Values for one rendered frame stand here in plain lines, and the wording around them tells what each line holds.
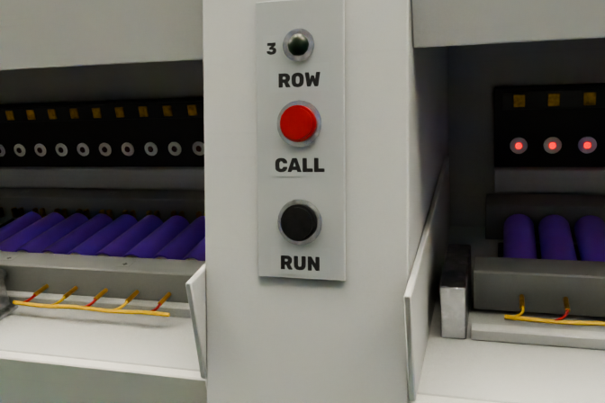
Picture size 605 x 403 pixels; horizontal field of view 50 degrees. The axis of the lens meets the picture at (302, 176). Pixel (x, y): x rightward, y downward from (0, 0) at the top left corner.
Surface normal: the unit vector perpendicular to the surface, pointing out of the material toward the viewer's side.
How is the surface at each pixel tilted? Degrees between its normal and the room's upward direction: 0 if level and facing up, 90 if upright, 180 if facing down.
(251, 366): 90
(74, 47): 107
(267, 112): 90
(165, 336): 17
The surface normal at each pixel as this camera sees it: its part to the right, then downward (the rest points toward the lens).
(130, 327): -0.09, -0.95
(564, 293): -0.29, 0.32
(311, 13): -0.30, 0.04
